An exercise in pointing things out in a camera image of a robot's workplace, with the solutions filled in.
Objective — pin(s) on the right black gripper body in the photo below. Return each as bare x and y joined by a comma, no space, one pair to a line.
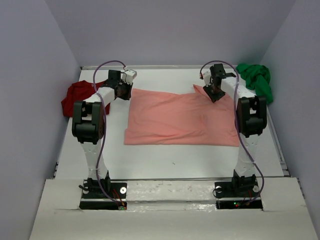
214,91

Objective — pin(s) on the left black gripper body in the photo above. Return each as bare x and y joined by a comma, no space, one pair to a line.
125,90

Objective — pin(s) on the pink t-shirt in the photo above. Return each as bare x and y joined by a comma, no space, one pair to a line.
163,118

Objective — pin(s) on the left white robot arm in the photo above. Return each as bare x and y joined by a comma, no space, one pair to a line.
89,126

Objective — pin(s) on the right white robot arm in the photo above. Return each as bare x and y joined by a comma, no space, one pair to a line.
250,118

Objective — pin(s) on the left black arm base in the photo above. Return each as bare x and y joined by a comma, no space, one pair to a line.
109,195

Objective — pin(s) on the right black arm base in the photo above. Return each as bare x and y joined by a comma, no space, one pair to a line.
241,192

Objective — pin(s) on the green crumpled t-shirt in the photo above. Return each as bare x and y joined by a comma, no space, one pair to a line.
257,78

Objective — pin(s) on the red folded t-shirt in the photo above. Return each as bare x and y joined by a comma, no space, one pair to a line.
78,91

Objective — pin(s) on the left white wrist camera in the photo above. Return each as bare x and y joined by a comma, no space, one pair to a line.
128,76

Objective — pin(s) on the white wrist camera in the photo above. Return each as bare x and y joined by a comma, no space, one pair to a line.
206,77
128,76

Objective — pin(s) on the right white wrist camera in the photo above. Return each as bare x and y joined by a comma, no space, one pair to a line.
206,77

